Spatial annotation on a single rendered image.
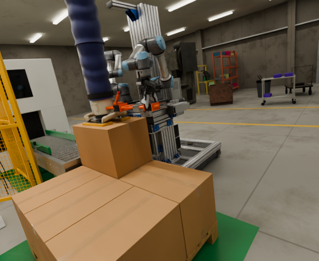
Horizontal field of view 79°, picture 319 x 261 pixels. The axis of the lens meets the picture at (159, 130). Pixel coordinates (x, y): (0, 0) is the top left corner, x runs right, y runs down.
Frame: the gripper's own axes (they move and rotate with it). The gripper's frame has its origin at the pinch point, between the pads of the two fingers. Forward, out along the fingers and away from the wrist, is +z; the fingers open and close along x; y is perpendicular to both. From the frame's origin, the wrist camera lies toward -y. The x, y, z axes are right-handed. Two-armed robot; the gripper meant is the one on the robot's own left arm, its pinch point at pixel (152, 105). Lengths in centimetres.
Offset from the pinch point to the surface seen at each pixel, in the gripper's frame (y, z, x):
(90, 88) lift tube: 57, -18, 10
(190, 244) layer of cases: -30, 86, 17
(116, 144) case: 29.4, 25.9, 15.2
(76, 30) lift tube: 56, -62, 11
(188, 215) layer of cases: -30, 66, 16
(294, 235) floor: -77, 107, -47
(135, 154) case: 29.3, 40.4, -1.1
